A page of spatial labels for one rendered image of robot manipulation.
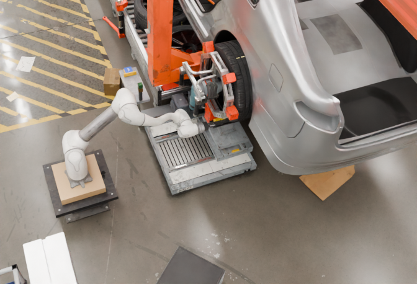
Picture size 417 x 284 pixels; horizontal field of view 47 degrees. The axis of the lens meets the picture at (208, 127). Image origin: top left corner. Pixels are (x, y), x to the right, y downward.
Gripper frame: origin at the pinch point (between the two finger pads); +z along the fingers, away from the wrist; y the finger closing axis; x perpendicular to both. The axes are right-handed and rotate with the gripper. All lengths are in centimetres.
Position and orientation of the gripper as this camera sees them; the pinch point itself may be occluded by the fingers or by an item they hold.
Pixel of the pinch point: (225, 121)
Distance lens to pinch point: 403.6
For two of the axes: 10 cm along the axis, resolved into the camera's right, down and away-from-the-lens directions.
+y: 3.4, 0.9, -9.4
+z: 9.2, -2.5, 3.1
